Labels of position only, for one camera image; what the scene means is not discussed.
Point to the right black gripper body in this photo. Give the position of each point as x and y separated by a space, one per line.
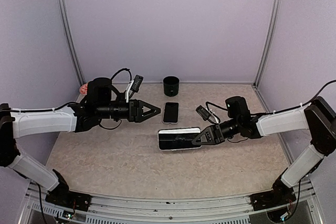
220 136

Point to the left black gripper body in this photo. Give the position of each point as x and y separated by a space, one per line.
105 110

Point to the lavender phone case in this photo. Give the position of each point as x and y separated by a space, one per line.
170 123

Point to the black phone top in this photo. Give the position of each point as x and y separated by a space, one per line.
170 112

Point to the black phone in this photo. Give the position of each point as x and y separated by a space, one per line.
176 140
170 112

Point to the black phone bottom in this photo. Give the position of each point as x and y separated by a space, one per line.
176 140

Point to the clear phone case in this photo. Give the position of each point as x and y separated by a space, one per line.
178 130

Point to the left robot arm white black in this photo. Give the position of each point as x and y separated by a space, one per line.
18 123

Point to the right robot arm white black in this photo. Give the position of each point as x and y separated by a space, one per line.
308 131

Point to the red white patterned bowl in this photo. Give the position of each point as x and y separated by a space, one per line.
83 89

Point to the dark green mug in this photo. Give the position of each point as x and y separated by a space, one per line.
171 86

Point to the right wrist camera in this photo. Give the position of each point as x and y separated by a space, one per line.
207 115

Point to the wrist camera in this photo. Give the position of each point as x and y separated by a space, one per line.
207 115
133 87

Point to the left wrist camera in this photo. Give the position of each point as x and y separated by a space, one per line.
133 87

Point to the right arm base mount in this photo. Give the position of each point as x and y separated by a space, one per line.
269 199

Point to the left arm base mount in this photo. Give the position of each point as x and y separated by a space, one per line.
72 200

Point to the front aluminium rail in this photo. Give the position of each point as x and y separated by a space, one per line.
117 209

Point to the left aluminium frame post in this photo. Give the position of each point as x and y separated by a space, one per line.
70 42

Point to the aluminium frame post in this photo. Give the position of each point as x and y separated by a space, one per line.
70 42
267 46

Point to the right aluminium frame post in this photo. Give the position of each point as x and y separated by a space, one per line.
267 46

